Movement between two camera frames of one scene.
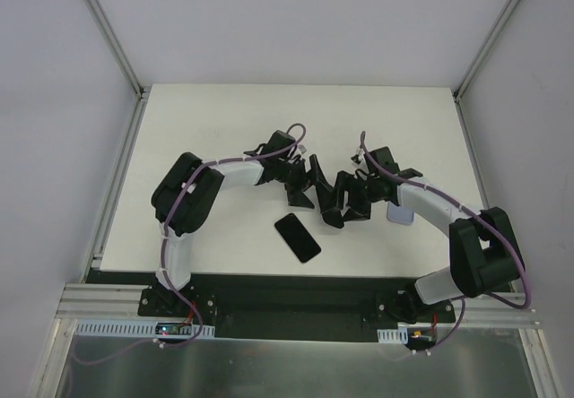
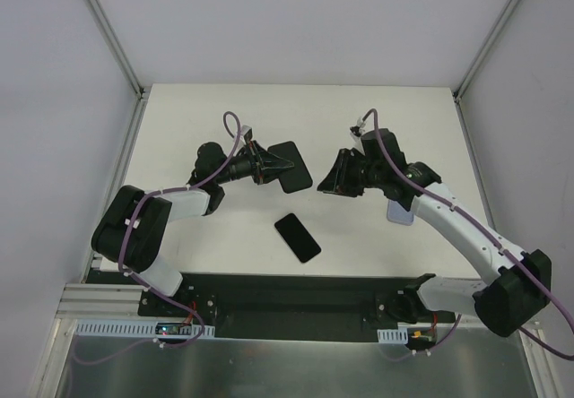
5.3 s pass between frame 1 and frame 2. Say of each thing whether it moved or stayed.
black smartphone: stayed
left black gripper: moved
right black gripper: moved
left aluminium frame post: stayed
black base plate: stayed
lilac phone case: stayed
